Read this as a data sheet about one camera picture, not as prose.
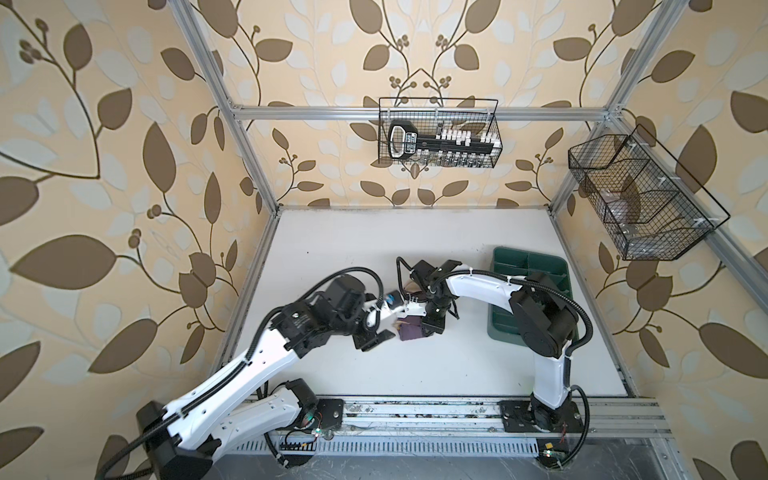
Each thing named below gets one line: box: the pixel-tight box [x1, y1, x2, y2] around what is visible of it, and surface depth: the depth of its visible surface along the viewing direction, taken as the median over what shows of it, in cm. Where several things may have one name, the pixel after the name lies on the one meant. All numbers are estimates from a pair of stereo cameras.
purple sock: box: [398, 316, 424, 341], surface depth 87 cm
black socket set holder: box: [388, 122, 502, 160], surface depth 84 cm
